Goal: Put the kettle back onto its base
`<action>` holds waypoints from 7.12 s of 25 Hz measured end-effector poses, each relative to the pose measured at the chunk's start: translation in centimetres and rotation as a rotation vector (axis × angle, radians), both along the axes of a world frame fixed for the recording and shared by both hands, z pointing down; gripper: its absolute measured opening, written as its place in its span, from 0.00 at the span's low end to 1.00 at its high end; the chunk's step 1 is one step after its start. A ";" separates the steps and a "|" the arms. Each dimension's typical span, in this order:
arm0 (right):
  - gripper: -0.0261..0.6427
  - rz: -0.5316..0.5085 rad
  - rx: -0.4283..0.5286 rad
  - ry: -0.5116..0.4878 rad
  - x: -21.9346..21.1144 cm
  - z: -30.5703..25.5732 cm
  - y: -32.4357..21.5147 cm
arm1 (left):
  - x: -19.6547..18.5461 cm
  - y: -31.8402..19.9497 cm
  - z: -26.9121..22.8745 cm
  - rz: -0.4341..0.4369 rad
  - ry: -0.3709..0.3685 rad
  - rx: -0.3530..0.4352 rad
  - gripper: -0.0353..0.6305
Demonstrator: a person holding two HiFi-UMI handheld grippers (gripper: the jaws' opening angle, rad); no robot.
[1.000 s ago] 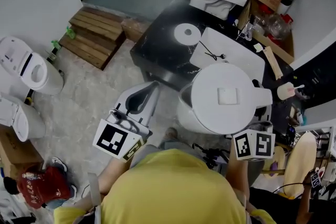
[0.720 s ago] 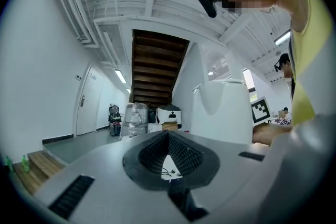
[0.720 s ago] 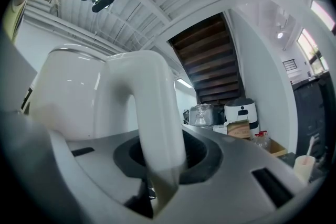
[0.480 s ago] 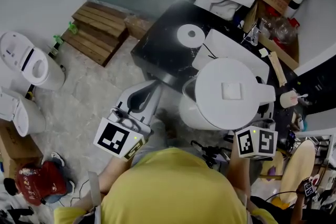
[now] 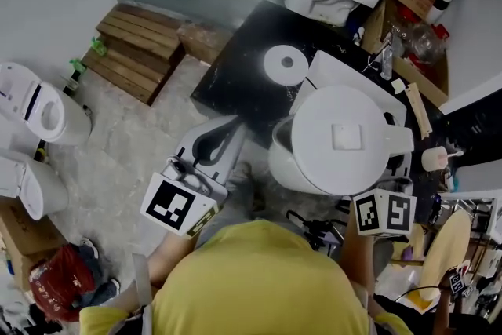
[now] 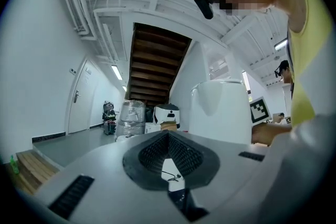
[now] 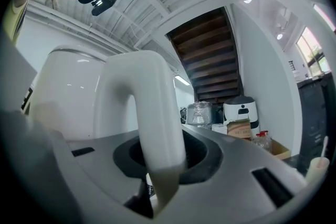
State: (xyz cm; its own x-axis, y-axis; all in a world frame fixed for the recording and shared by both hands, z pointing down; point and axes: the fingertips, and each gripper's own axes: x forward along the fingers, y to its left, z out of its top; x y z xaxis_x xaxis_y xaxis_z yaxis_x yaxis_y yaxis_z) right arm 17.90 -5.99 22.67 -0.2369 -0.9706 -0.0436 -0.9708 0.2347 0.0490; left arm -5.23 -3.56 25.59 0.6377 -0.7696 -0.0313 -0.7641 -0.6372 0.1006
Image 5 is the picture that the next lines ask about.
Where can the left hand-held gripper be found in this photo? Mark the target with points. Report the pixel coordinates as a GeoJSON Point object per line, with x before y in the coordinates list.
{"type": "Point", "coordinates": [172, 204]}

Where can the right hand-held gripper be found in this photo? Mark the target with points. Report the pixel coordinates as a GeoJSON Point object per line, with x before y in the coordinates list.
{"type": "Point", "coordinates": [384, 213]}

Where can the large white lidded pot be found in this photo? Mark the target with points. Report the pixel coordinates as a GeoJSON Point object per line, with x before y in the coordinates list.
{"type": "Point", "coordinates": [333, 145]}

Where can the white round disc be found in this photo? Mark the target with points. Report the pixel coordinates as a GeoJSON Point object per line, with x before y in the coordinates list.
{"type": "Point", "coordinates": [276, 68]}

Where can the person's left forearm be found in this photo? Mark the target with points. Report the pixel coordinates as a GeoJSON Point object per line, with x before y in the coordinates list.
{"type": "Point", "coordinates": [168, 259]}

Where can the person's right forearm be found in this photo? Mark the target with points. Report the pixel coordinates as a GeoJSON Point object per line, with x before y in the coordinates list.
{"type": "Point", "coordinates": [357, 259]}

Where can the cream cup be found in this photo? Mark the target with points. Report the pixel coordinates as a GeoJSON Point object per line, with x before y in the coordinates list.
{"type": "Point", "coordinates": [433, 159]}

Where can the person's gray trousers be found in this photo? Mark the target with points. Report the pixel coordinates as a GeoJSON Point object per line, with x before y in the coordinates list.
{"type": "Point", "coordinates": [243, 192]}

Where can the white toothbrush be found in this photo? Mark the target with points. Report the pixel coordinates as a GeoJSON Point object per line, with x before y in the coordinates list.
{"type": "Point", "coordinates": [455, 155]}

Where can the light wooden strip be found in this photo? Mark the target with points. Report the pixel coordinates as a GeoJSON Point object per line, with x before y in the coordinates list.
{"type": "Point", "coordinates": [419, 110]}

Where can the round wooden tabletop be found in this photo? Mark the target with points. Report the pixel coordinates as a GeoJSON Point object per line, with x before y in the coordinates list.
{"type": "Point", "coordinates": [447, 259]}

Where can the brown scuffed board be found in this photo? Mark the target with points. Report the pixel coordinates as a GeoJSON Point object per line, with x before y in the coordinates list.
{"type": "Point", "coordinates": [204, 41]}

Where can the chrome faucet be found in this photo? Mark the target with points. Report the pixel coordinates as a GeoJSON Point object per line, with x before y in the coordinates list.
{"type": "Point", "coordinates": [386, 59]}

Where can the white rectangular basin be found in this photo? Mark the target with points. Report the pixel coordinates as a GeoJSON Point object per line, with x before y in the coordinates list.
{"type": "Point", "coordinates": [337, 70]}

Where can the wooden slat pallet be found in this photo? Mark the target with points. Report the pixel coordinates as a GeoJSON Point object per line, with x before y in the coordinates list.
{"type": "Point", "coordinates": [133, 51]}

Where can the clear plastic-wrapped glassware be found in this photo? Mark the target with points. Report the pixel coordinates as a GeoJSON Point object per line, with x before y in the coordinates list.
{"type": "Point", "coordinates": [425, 41]}

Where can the person's yellow shirt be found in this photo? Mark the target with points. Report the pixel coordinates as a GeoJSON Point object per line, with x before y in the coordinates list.
{"type": "Point", "coordinates": [255, 278]}

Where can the green plastic item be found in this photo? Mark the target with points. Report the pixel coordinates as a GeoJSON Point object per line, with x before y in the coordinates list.
{"type": "Point", "coordinates": [77, 64]}
{"type": "Point", "coordinates": [98, 46]}

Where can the open cardboard box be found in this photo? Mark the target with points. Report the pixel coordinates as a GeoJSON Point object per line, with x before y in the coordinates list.
{"type": "Point", "coordinates": [415, 0]}

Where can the white toilet with open lid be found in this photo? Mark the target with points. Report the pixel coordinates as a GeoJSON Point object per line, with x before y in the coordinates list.
{"type": "Point", "coordinates": [43, 110]}

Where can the red bag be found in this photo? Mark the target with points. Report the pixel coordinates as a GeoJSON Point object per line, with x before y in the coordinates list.
{"type": "Point", "coordinates": [62, 278]}

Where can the closed cardboard box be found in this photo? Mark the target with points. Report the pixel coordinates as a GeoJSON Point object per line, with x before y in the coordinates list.
{"type": "Point", "coordinates": [23, 235]}

